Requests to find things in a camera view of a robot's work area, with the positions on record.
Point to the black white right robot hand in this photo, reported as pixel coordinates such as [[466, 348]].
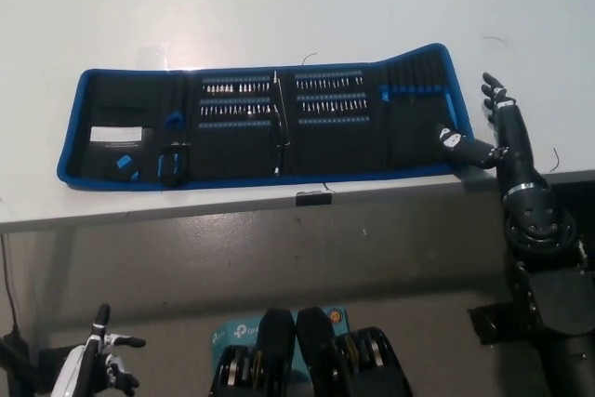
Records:
[[513, 146]]

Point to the small blue triangular pick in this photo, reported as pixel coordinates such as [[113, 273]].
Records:
[[134, 176]]

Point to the black power adapter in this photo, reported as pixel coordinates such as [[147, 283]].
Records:
[[13, 346]]

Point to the small blue plastic tool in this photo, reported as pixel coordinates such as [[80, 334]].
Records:
[[385, 93]]

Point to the black floor plate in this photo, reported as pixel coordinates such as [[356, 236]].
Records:
[[485, 322]]

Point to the black screwdriver blue collar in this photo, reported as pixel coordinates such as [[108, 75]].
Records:
[[421, 89], [430, 88], [394, 89], [403, 89], [413, 89]]

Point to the teal tp-link cardboard box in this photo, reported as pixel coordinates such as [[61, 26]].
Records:
[[237, 334]]

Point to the thin metal rod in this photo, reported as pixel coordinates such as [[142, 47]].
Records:
[[279, 95]]

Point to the black card white label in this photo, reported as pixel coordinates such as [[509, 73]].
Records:
[[120, 136]]

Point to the large blue triangular pick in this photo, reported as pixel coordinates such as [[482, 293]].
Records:
[[124, 161]]

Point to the black toolkit case blue trim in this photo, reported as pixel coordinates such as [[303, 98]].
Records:
[[334, 150]]

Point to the blue round knob tool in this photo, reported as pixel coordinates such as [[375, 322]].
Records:
[[173, 121]]

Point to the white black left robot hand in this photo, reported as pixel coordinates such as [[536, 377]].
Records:
[[74, 369]]

